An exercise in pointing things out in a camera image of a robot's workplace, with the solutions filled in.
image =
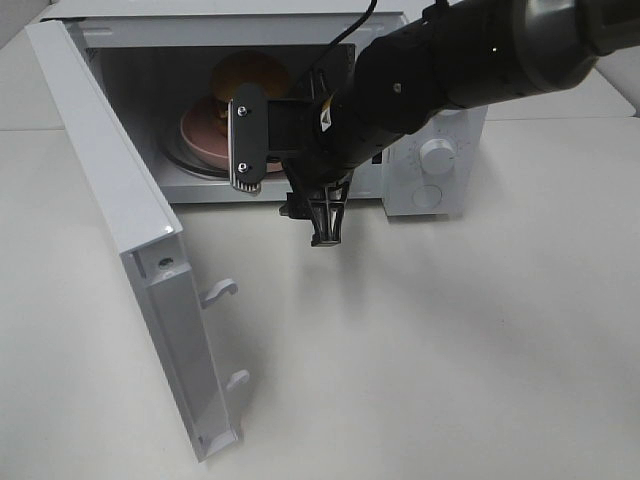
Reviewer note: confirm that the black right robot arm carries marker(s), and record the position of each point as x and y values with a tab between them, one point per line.
455	57

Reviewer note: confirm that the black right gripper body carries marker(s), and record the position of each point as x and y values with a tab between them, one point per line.
318	142

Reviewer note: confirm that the white microwave oven body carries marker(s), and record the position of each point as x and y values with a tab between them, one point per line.
123	74

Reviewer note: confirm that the pink plate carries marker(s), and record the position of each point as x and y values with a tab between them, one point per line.
204	129

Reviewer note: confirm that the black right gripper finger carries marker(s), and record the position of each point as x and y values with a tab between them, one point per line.
327	208
296	204

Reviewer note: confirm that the white round door button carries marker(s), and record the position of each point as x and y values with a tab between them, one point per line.
427	197

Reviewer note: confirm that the burger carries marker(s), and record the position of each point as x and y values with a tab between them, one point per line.
242	67

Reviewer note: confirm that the white microwave door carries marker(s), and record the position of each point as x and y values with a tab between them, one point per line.
148	238

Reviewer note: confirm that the white microwave knob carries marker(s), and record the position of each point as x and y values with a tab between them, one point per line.
437	156

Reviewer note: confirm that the glass microwave turntable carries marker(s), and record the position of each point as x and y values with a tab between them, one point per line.
173	147

